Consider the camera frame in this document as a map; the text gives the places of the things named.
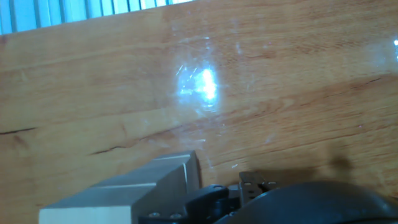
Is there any glossy brown wooden board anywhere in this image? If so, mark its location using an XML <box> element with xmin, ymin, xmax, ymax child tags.
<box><xmin>0</xmin><ymin>0</ymin><xmax>398</xmax><ymax>224</ymax></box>

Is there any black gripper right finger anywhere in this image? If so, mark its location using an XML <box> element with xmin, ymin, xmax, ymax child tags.
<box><xmin>255</xmin><ymin>171</ymin><xmax>279</xmax><ymax>192</ymax></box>

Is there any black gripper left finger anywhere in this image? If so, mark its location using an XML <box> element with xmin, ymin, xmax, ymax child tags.
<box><xmin>138</xmin><ymin>170</ymin><xmax>257</xmax><ymax>224</ymax></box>

